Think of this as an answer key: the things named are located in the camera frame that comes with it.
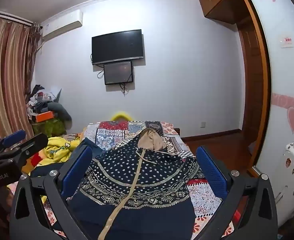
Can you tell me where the white refrigerator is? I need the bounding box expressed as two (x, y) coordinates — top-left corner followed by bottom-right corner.
(273, 141), (294, 228)

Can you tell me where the green patterned cloth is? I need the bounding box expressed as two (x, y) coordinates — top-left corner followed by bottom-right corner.
(32, 118), (67, 138)

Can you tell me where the yellow round object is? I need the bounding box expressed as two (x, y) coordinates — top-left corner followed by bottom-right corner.
(111, 112), (132, 122)

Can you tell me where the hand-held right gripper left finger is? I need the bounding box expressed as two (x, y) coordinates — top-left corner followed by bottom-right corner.
(9, 145), (94, 240)

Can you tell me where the orange box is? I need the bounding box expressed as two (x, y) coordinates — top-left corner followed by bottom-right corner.
(35, 111), (56, 123)

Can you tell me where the curtain rod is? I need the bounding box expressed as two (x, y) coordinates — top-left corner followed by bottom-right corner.
(0, 9), (35, 26)

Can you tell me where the red white door label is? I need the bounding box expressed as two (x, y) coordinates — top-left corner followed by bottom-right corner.
(279, 35), (294, 48)

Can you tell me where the frosted sliding wardrobe door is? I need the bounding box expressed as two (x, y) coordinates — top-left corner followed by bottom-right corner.
(244, 0), (294, 195)

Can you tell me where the black wall television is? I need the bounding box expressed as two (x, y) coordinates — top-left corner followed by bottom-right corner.
(91, 29), (145, 66)

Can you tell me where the yellow cartoon blanket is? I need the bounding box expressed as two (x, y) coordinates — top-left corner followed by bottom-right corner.
(22, 134), (82, 174)

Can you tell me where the pile of mixed clothes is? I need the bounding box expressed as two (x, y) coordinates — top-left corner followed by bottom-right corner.
(26, 84), (62, 124)

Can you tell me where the patchwork bedspread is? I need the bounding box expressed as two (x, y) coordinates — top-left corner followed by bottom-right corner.
(7, 120), (237, 240)

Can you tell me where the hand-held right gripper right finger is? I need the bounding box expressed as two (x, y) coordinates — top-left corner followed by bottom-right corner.
(195, 145), (279, 240)

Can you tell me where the navy patterned hooded jacket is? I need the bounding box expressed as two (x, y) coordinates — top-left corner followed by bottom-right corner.
(67, 127), (208, 240)

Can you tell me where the white air conditioner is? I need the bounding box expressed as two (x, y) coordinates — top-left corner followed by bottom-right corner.
(40, 9), (84, 42)

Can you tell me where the striped red curtain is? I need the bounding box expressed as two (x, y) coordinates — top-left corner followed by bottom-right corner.
(0, 16), (41, 145)

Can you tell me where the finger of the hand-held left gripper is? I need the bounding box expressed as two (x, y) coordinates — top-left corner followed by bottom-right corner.
(0, 129), (27, 153)
(0, 133), (49, 173)

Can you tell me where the small black wall monitor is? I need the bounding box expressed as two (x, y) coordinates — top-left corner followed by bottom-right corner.
(104, 61), (134, 85)

